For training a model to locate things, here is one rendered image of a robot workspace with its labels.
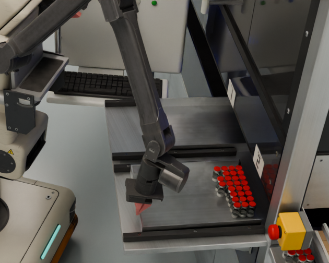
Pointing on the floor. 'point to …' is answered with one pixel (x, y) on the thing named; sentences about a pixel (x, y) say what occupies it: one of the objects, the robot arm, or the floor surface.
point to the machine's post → (306, 118)
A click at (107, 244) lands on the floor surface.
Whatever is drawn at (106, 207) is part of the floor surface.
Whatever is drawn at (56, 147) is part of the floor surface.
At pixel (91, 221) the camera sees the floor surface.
